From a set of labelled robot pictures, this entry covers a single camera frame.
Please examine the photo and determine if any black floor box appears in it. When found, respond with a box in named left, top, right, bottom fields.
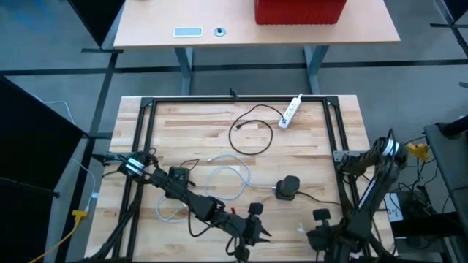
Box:
left=396, top=189, right=468, bottom=249

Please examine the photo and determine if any grey rectangular plate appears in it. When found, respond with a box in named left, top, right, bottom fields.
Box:
left=173, top=26, right=204, bottom=39

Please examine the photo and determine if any light wooden desk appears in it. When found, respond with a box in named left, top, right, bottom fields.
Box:
left=113, top=0, right=402, bottom=96

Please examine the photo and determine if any black curtain partition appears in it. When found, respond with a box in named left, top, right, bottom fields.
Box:
left=0, top=75, right=87, bottom=263

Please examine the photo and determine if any rounded black charging cube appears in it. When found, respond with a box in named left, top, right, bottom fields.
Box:
left=274, top=175, right=301, bottom=202

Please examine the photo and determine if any black USB cable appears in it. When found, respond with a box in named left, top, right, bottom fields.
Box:
left=228, top=104, right=287, bottom=156

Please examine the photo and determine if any red plastic bin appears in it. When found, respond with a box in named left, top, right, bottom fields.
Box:
left=254, top=0, right=348, bottom=26

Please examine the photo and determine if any black power cord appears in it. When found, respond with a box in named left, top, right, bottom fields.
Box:
left=296, top=190, right=344, bottom=207

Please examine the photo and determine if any yellow plug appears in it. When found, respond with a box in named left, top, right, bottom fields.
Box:
left=404, top=142, right=431, bottom=162

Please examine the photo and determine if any white paper sheet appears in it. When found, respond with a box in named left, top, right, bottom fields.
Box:
left=382, top=192, right=405, bottom=223

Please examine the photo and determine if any grey side table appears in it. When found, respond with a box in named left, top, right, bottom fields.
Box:
left=423, top=115, right=468, bottom=238

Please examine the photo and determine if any yellow extension cord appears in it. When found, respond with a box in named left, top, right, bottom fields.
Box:
left=27, top=208, right=91, bottom=263

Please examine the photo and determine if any white floor cable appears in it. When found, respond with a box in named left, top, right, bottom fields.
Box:
left=34, top=95, right=99, bottom=213

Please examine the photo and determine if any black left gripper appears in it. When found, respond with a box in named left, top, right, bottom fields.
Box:
left=233, top=202, right=273, bottom=262

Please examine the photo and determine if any white power strip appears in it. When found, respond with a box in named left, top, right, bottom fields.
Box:
left=277, top=93, right=304, bottom=130

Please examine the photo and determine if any black aluminium table frame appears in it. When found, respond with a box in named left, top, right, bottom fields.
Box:
left=111, top=95, right=370, bottom=263

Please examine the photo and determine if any white braided USB cable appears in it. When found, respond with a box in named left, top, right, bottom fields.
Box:
left=156, top=192, right=191, bottom=224

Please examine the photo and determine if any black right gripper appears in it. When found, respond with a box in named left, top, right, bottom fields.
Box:
left=306, top=208, right=344, bottom=256

